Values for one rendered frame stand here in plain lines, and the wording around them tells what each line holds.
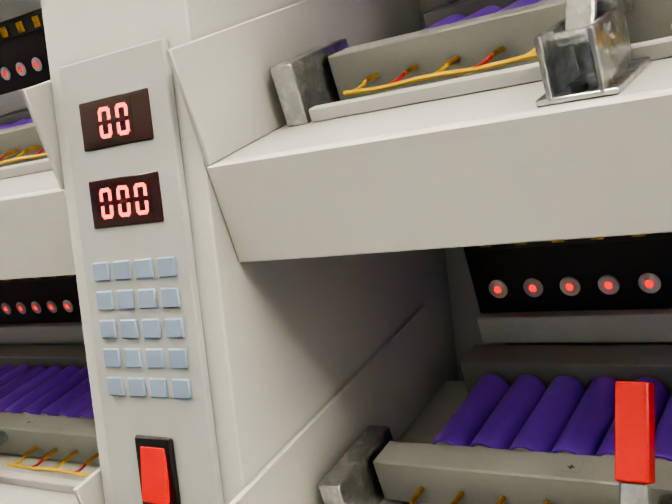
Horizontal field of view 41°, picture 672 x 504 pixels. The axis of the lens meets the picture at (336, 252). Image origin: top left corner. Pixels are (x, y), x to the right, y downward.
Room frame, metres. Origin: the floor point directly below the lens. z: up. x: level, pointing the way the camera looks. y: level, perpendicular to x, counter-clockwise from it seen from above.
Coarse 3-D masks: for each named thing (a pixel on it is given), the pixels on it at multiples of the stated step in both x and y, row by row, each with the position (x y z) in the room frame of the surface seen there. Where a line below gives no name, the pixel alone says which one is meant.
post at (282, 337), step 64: (64, 0) 0.42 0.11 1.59; (128, 0) 0.40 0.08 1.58; (192, 0) 0.38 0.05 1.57; (256, 0) 0.42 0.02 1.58; (64, 64) 0.43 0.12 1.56; (64, 128) 0.43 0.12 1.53; (192, 128) 0.38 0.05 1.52; (192, 192) 0.38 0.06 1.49; (384, 256) 0.49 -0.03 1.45; (256, 320) 0.40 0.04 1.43; (320, 320) 0.43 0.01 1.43; (384, 320) 0.48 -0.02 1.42; (448, 320) 0.54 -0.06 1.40; (256, 384) 0.39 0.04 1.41; (320, 384) 0.43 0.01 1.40; (256, 448) 0.39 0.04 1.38
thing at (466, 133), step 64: (320, 0) 0.45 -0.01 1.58; (384, 0) 0.50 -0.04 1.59; (448, 0) 0.50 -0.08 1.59; (512, 0) 0.46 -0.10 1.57; (576, 0) 0.30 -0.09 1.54; (640, 0) 0.34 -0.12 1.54; (192, 64) 0.37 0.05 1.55; (256, 64) 0.41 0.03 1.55; (320, 64) 0.42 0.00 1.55; (384, 64) 0.40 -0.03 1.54; (448, 64) 0.37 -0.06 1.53; (512, 64) 0.37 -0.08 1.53; (576, 64) 0.32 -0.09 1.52; (640, 64) 0.31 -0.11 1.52; (256, 128) 0.40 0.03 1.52; (320, 128) 0.38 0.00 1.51; (384, 128) 0.34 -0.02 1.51; (448, 128) 0.31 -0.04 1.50; (512, 128) 0.30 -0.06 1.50; (576, 128) 0.29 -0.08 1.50; (640, 128) 0.28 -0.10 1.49; (256, 192) 0.37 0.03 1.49; (320, 192) 0.35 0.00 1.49; (384, 192) 0.34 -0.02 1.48; (448, 192) 0.32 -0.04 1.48; (512, 192) 0.31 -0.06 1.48; (576, 192) 0.29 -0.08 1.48; (640, 192) 0.28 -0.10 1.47; (256, 256) 0.38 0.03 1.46; (320, 256) 0.36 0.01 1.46
